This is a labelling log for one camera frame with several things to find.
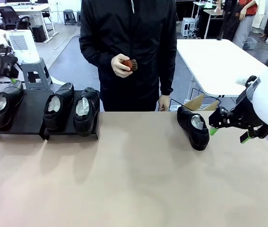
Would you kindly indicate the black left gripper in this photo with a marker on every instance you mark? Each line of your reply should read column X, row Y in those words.
column 8, row 66

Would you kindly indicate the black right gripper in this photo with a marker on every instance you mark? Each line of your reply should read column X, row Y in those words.
column 247, row 118

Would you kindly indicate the black leather shoe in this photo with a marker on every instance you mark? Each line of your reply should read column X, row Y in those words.
column 86, row 125
column 65, row 94

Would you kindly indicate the brown shoe brush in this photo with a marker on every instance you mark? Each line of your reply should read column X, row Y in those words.
column 131, row 65

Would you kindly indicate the person left forearm black sleeve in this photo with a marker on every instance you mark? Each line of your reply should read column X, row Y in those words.
column 166, row 80

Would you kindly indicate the person right forearm black sleeve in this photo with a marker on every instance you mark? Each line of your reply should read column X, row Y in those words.
column 96, row 56

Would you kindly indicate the person left hand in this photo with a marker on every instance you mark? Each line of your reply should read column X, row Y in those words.
column 164, row 102

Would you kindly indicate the person right hand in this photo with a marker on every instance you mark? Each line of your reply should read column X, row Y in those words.
column 118, row 67

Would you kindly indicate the grey plastic stool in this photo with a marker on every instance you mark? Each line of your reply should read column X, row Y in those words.
column 79, row 17
column 33, row 67
column 68, row 16

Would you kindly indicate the white paper shoe stuffing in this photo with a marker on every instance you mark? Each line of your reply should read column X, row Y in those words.
column 53, row 104
column 198, row 121
column 83, row 107
column 0, row 104

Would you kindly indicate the white air purifier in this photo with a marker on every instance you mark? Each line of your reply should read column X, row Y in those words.
column 22, row 45

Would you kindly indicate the brown cardboard box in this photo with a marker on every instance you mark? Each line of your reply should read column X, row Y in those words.
column 194, row 102

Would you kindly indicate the black computer tower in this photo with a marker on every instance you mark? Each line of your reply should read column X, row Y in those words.
column 39, row 33

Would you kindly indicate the black office chair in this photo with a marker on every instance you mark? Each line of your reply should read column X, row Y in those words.
column 9, row 16

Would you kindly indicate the large white table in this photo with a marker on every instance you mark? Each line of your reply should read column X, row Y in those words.
column 214, row 66

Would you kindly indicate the white office desk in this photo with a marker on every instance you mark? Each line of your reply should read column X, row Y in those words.
column 29, row 9

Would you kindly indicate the grey plastic bin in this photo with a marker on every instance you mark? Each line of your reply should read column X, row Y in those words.
column 250, row 43

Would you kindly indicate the white computer case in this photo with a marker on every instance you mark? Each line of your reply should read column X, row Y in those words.
column 189, row 27

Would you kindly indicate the white hanging garment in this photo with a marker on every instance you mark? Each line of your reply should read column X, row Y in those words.
column 261, row 14

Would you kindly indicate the beige top desk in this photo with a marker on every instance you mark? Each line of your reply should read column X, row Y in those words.
column 216, row 11

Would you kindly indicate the mannequin in red top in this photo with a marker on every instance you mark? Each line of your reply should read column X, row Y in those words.
column 250, row 7

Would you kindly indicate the person torso black jacket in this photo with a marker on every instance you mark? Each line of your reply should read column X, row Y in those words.
column 129, row 35

